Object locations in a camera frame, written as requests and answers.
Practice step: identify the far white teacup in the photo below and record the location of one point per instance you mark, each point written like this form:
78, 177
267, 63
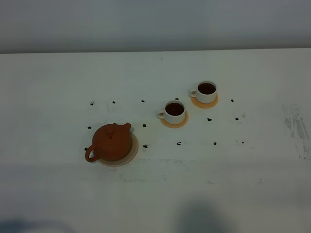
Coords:
205, 92

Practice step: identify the round beige teapot coaster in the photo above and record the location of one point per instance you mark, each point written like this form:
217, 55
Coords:
128, 158

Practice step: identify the far orange saucer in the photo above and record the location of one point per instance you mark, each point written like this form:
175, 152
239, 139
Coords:
204, 105

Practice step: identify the brown clay teapot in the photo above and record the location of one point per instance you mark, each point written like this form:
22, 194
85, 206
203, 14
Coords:
111, 142

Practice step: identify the white teacup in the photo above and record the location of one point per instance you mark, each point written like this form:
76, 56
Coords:
205, 92
174, 112

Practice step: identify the near white teacup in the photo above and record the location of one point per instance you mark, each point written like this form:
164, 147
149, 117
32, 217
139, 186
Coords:
174, 112

